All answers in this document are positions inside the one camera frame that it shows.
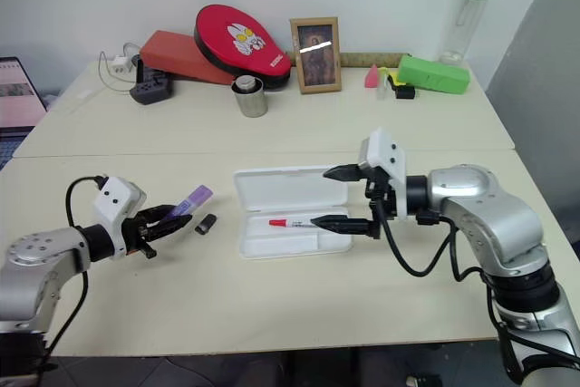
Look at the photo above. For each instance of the black power adapter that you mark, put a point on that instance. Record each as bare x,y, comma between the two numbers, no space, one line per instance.
151,90

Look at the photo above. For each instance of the clear bottle with green lid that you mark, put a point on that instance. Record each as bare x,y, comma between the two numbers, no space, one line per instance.
464,20

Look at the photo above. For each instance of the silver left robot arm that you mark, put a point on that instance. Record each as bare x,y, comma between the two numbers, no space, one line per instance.
27,278

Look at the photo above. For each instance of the white plastic pencil case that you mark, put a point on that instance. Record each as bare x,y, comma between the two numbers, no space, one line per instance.
290,192

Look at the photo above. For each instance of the yellow small object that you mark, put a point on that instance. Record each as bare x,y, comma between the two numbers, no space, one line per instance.
393,76

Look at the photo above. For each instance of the green rectangular box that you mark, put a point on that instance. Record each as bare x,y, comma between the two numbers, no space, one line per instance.
432,74

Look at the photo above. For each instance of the purple marker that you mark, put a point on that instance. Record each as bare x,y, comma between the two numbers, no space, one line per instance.
197,196

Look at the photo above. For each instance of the clear plastic piece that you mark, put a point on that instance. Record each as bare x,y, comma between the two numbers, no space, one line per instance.
382,90

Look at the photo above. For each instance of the wooden picture frame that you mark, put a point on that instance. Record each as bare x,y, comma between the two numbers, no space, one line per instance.
317,54

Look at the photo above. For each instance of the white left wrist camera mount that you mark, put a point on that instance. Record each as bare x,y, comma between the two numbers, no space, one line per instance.
115,196

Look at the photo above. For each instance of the red oval case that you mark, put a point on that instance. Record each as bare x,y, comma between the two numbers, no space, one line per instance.
226,42

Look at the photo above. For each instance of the pink triangular block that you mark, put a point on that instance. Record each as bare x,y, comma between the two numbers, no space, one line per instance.
372,79

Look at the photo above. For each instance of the red rectangular box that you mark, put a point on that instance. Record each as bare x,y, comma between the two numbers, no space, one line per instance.
172,51

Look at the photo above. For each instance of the white charger plug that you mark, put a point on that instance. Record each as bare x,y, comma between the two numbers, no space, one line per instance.
118,65

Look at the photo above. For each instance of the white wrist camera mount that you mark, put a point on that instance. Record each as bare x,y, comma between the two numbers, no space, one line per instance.
385,151
115,196

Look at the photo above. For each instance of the open laptop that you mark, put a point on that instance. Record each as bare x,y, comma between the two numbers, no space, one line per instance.
16,97

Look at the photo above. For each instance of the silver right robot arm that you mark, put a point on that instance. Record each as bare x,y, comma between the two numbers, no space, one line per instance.
489,219

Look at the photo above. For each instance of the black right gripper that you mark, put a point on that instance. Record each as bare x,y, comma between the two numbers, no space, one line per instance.
383,192

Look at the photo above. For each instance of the red capped white marker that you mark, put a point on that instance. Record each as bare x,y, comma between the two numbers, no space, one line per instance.
290,224

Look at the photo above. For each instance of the silver metal canister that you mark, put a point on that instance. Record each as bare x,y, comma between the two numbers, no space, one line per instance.
249,101

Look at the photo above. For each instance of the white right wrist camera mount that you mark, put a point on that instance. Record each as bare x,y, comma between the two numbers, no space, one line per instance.
385,151

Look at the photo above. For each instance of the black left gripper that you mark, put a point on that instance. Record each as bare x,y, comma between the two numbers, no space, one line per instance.
136,230

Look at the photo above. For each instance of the small black cap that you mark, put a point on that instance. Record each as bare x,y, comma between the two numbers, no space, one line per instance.
206,224

